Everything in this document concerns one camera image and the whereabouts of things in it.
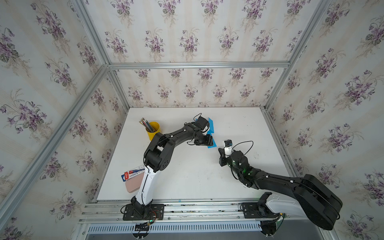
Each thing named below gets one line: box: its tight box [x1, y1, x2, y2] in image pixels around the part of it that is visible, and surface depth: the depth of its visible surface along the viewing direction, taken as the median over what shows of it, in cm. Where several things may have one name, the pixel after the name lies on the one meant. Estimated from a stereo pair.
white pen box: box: [121, 164, 146, 182], surface depth 86 cm
